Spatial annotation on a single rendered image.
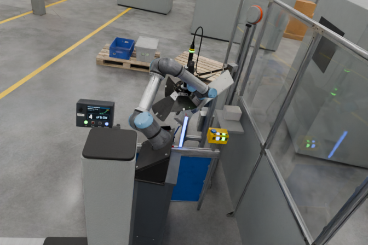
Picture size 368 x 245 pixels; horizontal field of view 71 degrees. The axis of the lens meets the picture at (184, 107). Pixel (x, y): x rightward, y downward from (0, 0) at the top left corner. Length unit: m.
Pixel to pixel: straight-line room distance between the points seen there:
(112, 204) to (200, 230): 2.55
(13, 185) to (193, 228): 1.88
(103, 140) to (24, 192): 2.90
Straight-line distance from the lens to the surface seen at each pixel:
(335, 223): 1.68
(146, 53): 5.24
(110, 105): 1.99
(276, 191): 2.17
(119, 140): 0.27
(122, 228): 0.34
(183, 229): 2.80
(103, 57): 5.39
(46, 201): 3.02
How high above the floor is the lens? 2.38
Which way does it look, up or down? 33 degrees down
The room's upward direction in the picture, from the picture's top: 11 degrees clockwise
